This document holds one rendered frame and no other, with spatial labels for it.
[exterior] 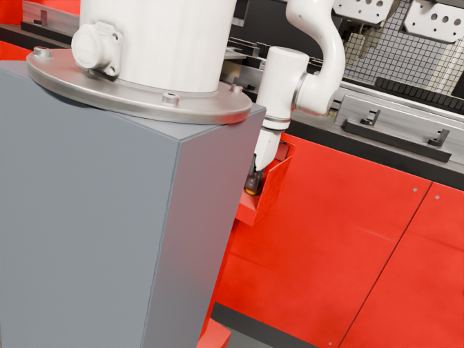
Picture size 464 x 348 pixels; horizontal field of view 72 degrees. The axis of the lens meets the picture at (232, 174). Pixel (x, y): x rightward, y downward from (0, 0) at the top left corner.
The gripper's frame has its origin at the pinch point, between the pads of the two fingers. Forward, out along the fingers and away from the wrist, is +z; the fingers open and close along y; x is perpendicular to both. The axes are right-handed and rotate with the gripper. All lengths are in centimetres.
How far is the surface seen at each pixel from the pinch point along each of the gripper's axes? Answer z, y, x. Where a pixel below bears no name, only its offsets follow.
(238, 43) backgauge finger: -24, -50, -38
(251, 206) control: 3.2, 5.4, 2.9
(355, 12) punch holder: -42, -37, 3
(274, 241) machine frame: 29.8, -20.6, 5.8
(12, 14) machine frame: -16, -12, -117
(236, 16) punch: -33, -33, -31
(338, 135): -10.8, -25.4, 12.2
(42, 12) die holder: -19, -16, -104
